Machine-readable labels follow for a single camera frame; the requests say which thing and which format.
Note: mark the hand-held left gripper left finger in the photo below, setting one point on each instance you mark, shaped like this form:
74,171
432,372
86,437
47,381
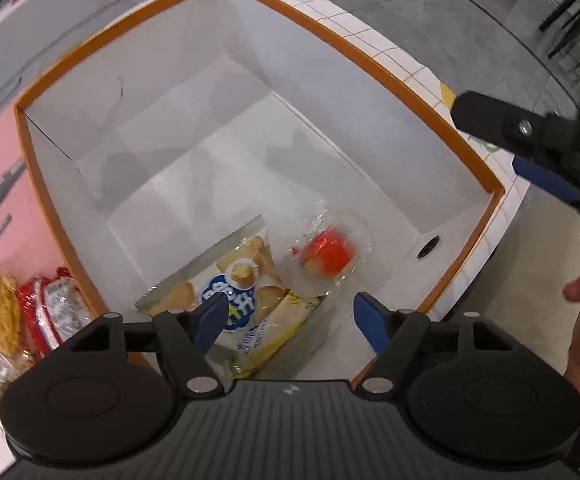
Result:
213,319

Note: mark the white cardboard box orange rim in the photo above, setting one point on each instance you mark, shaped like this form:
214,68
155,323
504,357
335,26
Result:
219,150

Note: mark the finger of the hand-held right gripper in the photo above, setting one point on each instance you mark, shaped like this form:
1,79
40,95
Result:
495,117
545,177

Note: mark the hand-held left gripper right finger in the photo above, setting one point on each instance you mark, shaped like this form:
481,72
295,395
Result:
371,321

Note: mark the biscuit packet with blue logo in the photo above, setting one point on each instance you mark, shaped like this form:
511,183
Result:
242,272

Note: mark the dark chair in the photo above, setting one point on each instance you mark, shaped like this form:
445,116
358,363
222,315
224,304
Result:
570,25

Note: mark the red and white snack packet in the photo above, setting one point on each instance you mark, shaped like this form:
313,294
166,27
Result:
49,310

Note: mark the lemon print grid tablecloth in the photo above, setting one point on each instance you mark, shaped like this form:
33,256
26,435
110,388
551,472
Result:
350,15

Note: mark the clear packet with red snack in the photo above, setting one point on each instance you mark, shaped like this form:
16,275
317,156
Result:
327,252

